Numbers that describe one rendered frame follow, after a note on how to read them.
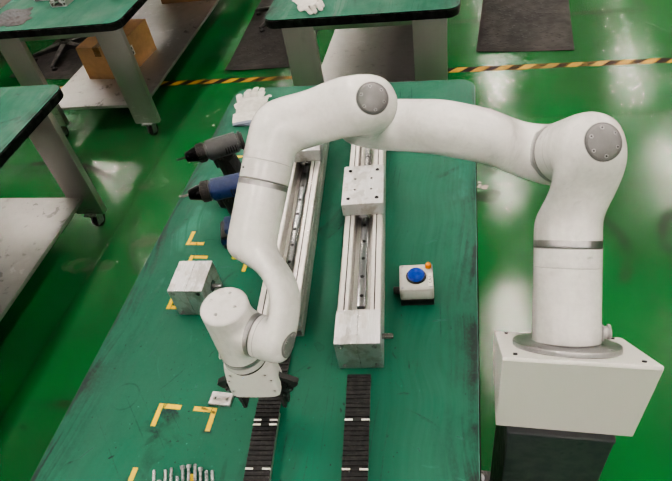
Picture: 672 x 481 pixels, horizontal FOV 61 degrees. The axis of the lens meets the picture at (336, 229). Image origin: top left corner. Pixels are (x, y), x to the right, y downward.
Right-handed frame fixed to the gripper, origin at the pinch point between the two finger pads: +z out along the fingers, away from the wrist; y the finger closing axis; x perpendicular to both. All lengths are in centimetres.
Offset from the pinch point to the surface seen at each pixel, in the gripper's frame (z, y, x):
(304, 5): 5, -15, 209
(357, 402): 2.6, 19.0, 0.3
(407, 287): 0.0, 29.9, 28.3
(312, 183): -2, 4, 66
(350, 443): 2.6, 18.0, -8.4
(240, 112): 5, -30, 119
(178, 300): 0.3, -26.7, 27.1
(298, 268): -2.4, 3.6, 33.7
